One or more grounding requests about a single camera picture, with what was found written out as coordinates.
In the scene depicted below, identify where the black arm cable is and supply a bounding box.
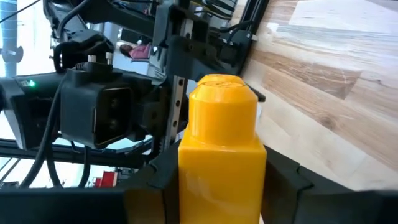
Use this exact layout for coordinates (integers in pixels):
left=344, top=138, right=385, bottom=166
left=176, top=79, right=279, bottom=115
left=20, top=74, right=91, bottom=189

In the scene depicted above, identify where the person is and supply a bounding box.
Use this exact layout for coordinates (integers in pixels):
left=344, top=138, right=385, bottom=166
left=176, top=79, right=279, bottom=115
left=119, top=42, right=152, bottom=60

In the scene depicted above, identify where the red storage rack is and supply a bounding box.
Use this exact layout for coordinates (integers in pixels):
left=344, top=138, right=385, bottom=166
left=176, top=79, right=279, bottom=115
left=94, top=170, right=118, bottom=188

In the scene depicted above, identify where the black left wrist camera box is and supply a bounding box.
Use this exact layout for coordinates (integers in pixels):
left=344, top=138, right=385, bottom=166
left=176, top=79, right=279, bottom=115
left=60, top=68, right=135, bottom=149

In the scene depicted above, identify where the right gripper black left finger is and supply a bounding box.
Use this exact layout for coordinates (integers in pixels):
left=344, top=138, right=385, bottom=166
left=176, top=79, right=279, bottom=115
left=0, top=140, right=181, bottom=224

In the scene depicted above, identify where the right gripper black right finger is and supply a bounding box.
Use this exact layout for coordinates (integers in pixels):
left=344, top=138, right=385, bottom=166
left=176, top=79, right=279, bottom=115
left=260, top=145, right=398, bottom=224

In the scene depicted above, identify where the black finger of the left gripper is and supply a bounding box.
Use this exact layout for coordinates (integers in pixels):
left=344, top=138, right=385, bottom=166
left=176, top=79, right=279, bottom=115
left=247, top=84, right=267, bottom=103
left=166, top=34, right=244, bottom=82

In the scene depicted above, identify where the small yellow toy block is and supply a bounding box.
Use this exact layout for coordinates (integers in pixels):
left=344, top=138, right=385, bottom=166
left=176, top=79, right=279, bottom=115
left=178, top=73, right=267, bottom=224

